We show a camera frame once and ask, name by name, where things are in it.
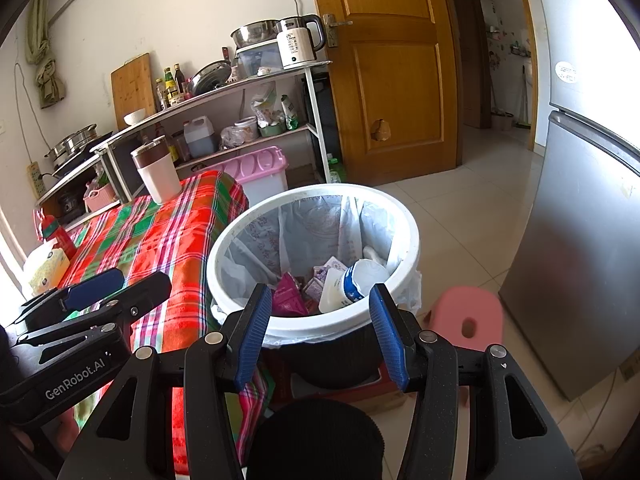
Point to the hanging green cloth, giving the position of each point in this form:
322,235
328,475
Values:
47,80

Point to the pink lidded storage box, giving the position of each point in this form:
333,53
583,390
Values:
255,162

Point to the grey metal shelf rack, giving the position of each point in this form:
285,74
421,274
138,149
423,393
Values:
316,127

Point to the brown door frame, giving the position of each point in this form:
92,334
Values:
526,55

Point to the white electric kettle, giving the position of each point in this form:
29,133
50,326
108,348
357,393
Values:
297,45

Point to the wok with lid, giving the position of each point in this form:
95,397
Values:
207,77

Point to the white rimmed trash bin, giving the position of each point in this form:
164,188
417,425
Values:
225,280

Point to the white bowl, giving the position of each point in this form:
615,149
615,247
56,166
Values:
135,118

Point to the red yellow oil bottle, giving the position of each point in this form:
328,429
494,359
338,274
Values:
173,149

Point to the small pale sauce bottle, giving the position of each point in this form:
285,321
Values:
160,94

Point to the white blue cup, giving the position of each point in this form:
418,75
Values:
350,287

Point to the wooden door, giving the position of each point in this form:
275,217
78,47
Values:
395,85

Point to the low grey shelf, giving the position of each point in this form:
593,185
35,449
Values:
70,185

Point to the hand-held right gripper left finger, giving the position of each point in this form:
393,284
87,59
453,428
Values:
255,340

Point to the soft tissue pack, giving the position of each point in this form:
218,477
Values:
47,265

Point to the magenta snack wrapper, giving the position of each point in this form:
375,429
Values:
290,300

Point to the clear plastic bag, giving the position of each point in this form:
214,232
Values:
231,137

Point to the white and brown tumbler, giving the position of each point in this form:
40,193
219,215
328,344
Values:
160,180

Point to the white green food bag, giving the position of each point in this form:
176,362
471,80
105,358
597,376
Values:
265,105

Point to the clear plastic container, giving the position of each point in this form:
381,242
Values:
260,57

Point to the small purple packet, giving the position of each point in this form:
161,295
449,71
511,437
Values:
334,264

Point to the green packet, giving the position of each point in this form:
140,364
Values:
290,112

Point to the wooden cutting board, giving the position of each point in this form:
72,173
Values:
132,85

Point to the steel mixing bowl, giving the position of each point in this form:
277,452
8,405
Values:
255,32

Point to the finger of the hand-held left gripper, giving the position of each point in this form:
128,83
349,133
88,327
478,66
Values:
95,286
135,301

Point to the clear plastic bin liner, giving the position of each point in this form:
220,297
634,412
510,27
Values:
310,225

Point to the translucent plastic jug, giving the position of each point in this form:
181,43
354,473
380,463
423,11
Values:
200,137

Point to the pink plastic stool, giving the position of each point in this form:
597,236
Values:
450,310

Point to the silver refrigerator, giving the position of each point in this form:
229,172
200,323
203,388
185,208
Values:
575,260

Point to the dark sauce bottle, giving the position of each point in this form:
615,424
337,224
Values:
179,79

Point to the plaid tablecloth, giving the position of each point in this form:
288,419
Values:
150,240

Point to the pink basket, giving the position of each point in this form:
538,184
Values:
100,199

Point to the white plastic tub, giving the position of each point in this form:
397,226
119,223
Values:
246,128

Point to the white power strip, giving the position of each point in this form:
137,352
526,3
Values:
36,180

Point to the red jar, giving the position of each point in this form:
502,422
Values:
187,89

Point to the green yellow label bottle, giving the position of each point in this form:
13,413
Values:
171,89

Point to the red water bottle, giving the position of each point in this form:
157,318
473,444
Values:
60,237

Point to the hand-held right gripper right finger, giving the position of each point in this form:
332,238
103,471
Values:
387,340

